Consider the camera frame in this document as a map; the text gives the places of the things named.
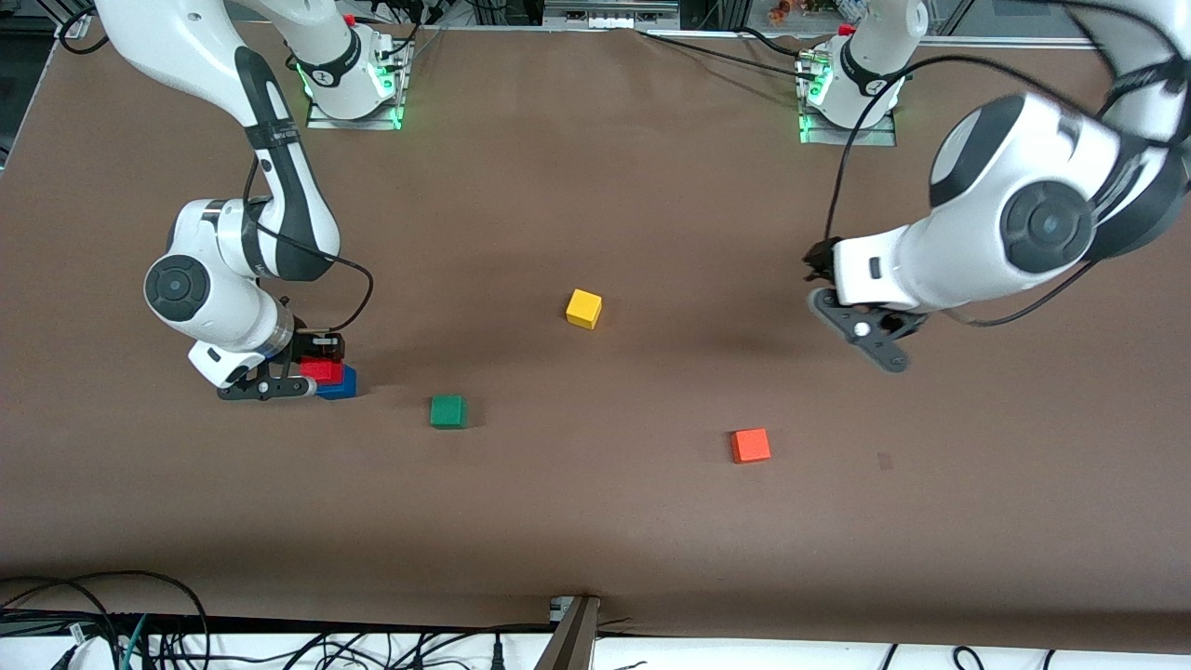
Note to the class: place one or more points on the brown table cover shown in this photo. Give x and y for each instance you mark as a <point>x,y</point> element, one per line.
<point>595,521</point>

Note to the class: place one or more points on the blue wooden block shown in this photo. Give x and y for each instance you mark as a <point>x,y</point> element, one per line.
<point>342,389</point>

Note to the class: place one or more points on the black power plug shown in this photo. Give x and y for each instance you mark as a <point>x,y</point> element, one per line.
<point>497,653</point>

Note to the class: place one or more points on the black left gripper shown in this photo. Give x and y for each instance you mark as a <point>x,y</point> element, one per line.
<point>821,258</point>

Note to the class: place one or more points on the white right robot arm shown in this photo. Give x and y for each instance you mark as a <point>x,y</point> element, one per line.
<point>214,307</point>

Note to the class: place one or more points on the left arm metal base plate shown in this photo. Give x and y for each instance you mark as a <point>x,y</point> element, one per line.
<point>847,139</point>

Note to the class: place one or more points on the red wooden block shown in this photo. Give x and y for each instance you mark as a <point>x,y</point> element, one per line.
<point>321,371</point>

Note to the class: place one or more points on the orange wooden block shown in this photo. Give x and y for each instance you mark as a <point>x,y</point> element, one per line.
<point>750,446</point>

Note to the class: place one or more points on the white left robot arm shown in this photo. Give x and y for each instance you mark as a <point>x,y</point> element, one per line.
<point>977,242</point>

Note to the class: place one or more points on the black table edge strip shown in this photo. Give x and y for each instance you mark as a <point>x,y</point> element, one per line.
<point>279,625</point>

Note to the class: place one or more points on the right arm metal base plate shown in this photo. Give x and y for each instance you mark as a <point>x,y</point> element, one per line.
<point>354,123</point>

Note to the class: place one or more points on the green wooden block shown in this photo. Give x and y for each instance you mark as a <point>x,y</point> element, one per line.
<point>447,411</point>

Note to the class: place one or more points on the aluminium profile bar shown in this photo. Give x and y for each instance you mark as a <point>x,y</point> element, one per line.
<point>572,642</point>

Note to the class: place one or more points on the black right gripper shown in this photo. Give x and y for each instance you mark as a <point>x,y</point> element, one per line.
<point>311,341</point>

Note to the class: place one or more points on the yellow wooden block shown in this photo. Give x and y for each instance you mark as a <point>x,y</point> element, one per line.
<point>583,307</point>

